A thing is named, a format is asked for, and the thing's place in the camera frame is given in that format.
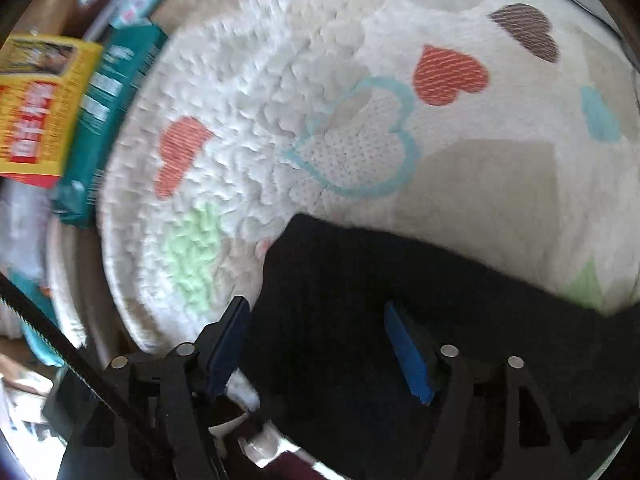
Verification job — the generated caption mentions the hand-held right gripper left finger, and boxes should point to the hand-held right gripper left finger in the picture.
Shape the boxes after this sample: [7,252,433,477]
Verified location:
[42,296,251,480]

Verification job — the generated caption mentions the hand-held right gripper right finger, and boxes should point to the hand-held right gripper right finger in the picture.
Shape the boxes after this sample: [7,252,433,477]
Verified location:
[382,301,631,480]

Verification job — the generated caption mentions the black pants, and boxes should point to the black pants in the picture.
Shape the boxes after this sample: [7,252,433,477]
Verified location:
[240,212,640,480]

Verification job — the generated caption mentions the dark maroon clothing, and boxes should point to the dark maroon clothing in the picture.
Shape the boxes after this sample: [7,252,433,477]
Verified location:
[260,452,351,480]

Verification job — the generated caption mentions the heart print quilt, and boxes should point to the heart print quilt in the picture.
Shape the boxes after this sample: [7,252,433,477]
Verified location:
[95,0,640,466]

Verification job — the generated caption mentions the teal cardboard box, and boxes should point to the teal cardboard box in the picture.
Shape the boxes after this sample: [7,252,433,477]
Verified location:
[50,25,168,228]

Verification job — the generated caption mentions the yellow cardboard box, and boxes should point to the yellow cardboard box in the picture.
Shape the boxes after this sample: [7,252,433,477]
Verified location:
[0,35,103,188]

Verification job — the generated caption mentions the black cable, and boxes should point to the black cable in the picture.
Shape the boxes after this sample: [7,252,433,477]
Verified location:
[0,275,161,436]

